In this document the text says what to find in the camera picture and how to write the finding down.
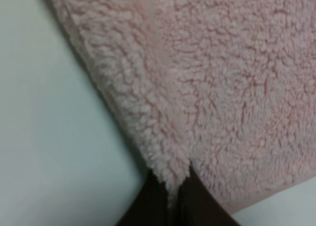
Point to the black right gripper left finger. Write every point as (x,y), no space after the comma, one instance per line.
(150,207)

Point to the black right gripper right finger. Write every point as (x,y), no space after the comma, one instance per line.
(198,207)

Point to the pink fluffy towel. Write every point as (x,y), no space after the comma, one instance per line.
(226,87)

